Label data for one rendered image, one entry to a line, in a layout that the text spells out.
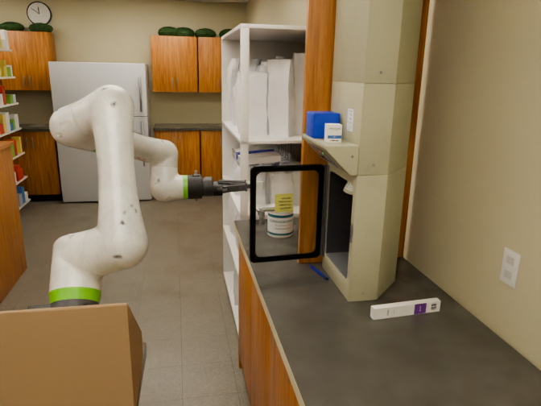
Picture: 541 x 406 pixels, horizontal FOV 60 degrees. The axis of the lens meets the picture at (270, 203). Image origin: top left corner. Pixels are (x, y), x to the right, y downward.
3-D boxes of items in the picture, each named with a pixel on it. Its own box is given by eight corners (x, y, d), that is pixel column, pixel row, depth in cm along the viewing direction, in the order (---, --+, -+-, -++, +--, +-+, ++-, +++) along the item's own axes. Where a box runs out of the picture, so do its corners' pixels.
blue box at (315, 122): (330, 134, 180) (332, 110, 178) (339, 138, 171) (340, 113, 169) (305, 134, 179) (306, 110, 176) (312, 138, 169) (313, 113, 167)
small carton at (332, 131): (337, 140, 166) (339, 123, 164) (340, 142, 161) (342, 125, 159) (324, 140, 165) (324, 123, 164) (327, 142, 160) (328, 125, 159)
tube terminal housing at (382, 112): (376, 263, 205) (392, 81, 184) (411, 297, 174) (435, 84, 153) (321, 266, 200) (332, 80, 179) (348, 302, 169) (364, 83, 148)
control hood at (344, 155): (328, 158, 187) (328, 133, 184) (357, 176, 157) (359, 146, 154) (299, 159, 185) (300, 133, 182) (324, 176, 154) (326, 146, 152)
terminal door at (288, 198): (320, 257, 197) (324, 163, 186) (249, 263, 189) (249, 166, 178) (319, 256, 198) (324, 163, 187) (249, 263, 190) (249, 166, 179)
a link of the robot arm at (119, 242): (124, 259, 111) (109, 69, 127) (76, 275, 118) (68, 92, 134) (161, 264, 122) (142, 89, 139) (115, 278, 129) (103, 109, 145)
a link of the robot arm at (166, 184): (150, 205, 180) (149, 200, 170) (150, 172, 182) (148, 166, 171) (187, 203, 183) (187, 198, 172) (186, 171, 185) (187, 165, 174)
